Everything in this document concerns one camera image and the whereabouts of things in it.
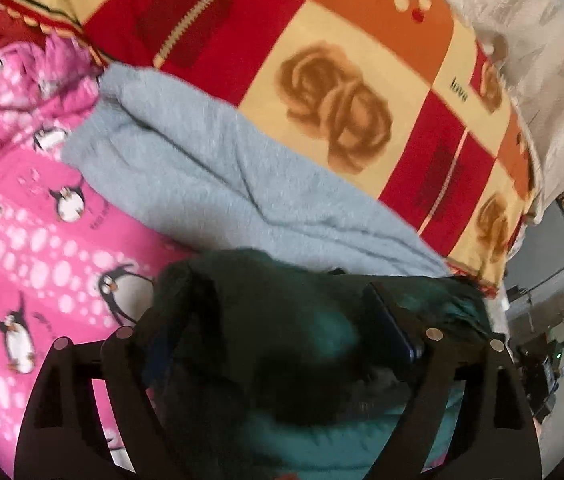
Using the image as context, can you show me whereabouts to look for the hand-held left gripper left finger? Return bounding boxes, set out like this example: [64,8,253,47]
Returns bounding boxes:
[13,310,183,480]

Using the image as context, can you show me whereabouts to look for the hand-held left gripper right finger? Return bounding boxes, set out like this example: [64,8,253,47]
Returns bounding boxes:
[363,281,544,480]

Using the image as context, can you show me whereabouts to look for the green puffer jacket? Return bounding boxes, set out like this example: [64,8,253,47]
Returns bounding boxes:
[142,249,508,480]

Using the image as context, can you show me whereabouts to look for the dark device with green light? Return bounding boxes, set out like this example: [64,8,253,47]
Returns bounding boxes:
[514,332,564,423]

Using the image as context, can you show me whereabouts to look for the pink penguin blanket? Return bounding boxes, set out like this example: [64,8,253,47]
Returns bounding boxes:
[0,37,198,480]

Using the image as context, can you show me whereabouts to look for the grey cabinet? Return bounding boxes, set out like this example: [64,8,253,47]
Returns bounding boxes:
[504,195,564,306]

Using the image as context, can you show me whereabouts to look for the grey sweater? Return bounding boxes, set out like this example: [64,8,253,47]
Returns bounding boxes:
[61,62,455,278]

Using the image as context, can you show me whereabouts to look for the red orange patchwork quilt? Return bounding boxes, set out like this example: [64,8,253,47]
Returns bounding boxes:
[0,0,538,301]

